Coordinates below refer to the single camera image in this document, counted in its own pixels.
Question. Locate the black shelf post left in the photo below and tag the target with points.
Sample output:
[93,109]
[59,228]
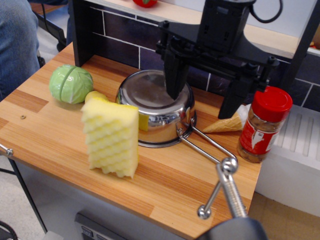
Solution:
[81,15]

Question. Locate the black shelf post right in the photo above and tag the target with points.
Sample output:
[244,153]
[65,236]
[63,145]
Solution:
[302,48]

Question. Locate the yellow ridged sponge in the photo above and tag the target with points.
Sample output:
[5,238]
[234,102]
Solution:
[111,136]

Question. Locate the green toy cabbage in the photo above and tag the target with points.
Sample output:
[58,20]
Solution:
[70,84]

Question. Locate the metal screw clamp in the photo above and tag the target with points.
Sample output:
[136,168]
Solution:
[240,227]

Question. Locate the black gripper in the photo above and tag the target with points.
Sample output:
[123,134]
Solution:
[218,46]

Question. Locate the white radiator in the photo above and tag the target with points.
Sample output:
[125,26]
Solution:
[290,174]

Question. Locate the grey oven control panel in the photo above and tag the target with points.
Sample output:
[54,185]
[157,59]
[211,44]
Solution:
[91,230]

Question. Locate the red lidded spice jar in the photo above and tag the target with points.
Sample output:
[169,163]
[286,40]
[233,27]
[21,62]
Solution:
[266,116]

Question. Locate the toy ice cream cone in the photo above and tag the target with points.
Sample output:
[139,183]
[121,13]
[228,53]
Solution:
[233,124]

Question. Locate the small metal clamp knob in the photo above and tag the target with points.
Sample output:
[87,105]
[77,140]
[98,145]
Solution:
[9,151]

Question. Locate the blue jeans leg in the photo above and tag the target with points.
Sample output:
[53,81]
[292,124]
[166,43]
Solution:
[18,45]

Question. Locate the upturned steel pot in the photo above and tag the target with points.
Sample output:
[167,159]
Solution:
[163,121]

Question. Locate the black shelf post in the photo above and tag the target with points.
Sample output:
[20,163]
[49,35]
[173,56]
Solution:
[81,15]
[302,48]

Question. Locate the yellow toy fruit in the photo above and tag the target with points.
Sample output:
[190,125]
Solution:
[95,94]

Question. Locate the red toy tomato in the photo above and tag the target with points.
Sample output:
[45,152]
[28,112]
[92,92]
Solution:
[145,3]

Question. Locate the light wooden shelf board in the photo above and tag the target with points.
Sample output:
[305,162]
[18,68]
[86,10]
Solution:
[274,42]

